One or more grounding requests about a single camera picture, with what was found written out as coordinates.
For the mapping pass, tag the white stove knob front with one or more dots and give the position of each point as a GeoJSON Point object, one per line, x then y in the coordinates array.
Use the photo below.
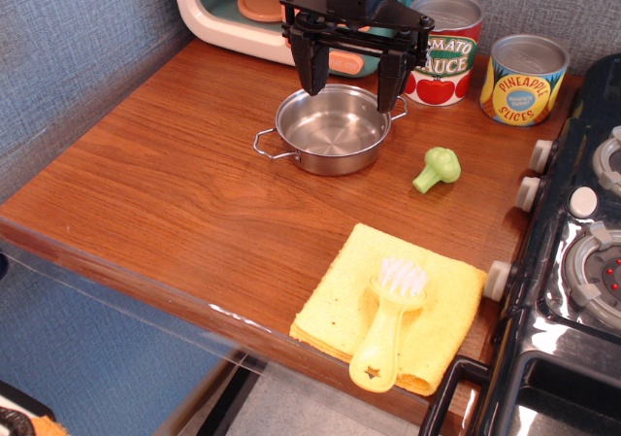
{"type": "Point", "coordinates": [496, 280]}

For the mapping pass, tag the yellow dish brush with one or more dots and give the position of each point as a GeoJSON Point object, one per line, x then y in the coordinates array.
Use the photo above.
{"type": "Point", "coordinates": [400, 288]}

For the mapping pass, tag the yellow folded cloth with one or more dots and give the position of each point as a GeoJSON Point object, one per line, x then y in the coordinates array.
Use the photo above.
{"type": "Point", "coordinates": [341, 309]}

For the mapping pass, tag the white stove knob back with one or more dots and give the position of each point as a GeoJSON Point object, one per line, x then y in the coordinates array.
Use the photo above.
{"type": "Point", "coordinates": [540, 155]}

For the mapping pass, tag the white stove knob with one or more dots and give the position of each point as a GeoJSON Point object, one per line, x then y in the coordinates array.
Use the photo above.
{"type": "Point", "coordinates": [527, 193]}
{"type": "Point", "coordinates": [496, 280]}
{"type": "Point", "coordinates": [540, 155]}

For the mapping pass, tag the white stove knob middle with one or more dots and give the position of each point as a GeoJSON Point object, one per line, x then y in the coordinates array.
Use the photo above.
{"type": "Point", "coordinates": [527, 193]}

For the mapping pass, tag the pineapple slices can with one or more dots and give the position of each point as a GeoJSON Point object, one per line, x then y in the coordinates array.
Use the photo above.
{"type": "Point", "coordinates": [523, 79]}

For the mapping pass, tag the tomato sauce can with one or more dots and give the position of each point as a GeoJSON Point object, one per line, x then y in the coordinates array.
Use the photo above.
{"type": "Point", "coordinates": [445, 78]}

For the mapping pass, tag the green toy broccoli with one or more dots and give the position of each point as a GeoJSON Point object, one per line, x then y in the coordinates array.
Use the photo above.
{"type": "Point", "coordinates": [441, 165]}

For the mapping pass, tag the black toy stove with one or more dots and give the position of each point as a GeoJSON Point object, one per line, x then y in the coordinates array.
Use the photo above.
{"type": "Point", "coordinates": [556, 363]}

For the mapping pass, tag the small metal pot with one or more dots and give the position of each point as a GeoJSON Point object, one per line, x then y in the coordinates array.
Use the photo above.
{"type": "Point", "coordinates": [335, 133]}

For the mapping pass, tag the orange object bottom corner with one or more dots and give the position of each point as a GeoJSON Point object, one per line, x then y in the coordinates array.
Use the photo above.
{"type": "Point", "coordinates": [16, 423]}

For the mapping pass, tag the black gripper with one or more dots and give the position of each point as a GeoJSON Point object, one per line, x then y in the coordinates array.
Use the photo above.
{"type": "Point", "coordinates": [387, 29]}

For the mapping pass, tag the toy microwave oven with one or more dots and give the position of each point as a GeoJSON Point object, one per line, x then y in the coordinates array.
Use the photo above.
{"type": "Point", "coordinates": [251, 27]}

